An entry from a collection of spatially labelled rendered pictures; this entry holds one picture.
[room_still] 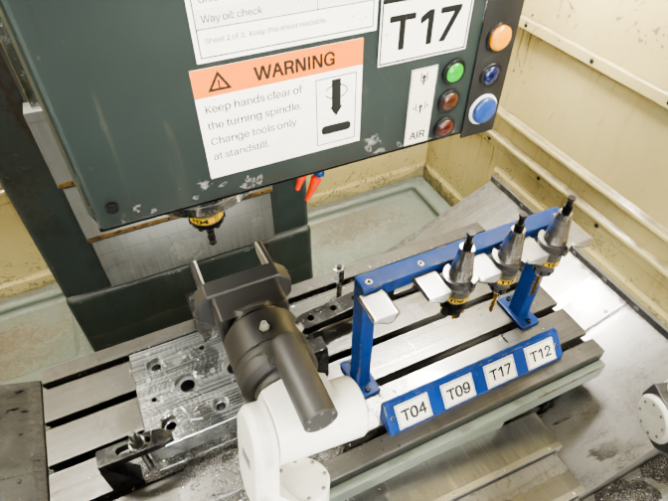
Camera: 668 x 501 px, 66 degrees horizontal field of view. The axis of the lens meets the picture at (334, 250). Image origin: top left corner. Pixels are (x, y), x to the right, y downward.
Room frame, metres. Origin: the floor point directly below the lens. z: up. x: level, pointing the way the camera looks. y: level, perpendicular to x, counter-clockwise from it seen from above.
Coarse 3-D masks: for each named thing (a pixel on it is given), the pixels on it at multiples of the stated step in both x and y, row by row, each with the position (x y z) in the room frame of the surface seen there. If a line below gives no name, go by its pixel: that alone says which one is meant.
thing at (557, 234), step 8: (560, 216) 0.72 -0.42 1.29; (568, 216) 0.71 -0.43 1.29; (552, 224) 0.72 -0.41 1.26; (560, 224) 0.71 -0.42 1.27; (568, 224) 0.71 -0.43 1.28; (552, 232) 0.71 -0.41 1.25; (560, 232) 0.71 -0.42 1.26; (568, 232) 0.71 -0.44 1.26; (552, 240) 0.71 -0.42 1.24; (560, 240) 0.70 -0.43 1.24
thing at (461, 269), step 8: (472, 248) 0.63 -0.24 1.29; (456, 256) 0.63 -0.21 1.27; (464, 256) 0.62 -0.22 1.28; (472, 256) 0.62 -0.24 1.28; (456, 264) 0.62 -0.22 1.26; (464, 264) 0.61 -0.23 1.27; (472, 264) 0.62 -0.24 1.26; (448, 272) 0.63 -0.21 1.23; (456, 272) 0.62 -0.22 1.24; (464, 272) 0.61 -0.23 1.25; (472, 272) 0.62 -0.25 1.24; (456, 280) 0.61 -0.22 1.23; (464, 280) 0.61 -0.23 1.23
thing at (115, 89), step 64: (0, 0) 0.35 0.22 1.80; (64, 0) 0.36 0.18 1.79; (128, 0) 0.37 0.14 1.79; (64, 64) 0.35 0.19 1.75; (128, 64) 0.37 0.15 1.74; (192, 64) 0.39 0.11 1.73; (64, 128) 0.34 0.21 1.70; (128, 128) 0.36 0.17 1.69; (192, 128) 0.38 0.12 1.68; (384, 128) 0.46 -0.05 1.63; (128, 192) 0.36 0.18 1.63; (192, 192) 0.38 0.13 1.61
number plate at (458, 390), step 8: (464, 376) 0.58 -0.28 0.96; (448, 384) 0.56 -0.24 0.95; (456, 384) 0.57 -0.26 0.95; (464, 384) 0.57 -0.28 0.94; (472, 384) 0.57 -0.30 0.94; (448, 392) 0.55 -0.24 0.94; (456, 392) 0.56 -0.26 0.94; (464, 392) 0.56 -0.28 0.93; (472, 392) 0.56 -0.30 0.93; (448, 400) 0.54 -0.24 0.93; (456, 400) 0.54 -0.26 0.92; (464, 400) 0.55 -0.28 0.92
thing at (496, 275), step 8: (480, 256) 0.68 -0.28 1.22; (488, 256) 0.68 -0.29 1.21; (480, 264) 0.66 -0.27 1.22; (488, 264) 0.66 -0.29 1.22; (480, 272) 0.64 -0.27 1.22; (488, 272) 0.64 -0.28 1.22; (496, 272) 0.64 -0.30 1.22; (480, 280) 0.62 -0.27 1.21; (488, 280) 0.62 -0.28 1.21; (496, 280) 0.62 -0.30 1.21
